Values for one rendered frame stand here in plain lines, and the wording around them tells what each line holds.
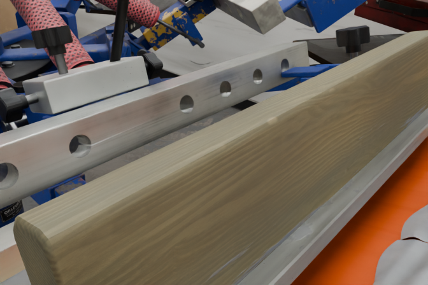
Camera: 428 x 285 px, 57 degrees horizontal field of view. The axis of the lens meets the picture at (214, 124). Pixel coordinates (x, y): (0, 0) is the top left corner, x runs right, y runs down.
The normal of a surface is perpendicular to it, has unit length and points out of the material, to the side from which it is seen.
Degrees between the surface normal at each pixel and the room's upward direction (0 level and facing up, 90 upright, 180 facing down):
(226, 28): 90
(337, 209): 16
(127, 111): 74
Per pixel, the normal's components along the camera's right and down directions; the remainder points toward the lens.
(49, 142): 0.72, 0.07
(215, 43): -0.67, 0.32
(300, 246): -0.18, -0.95
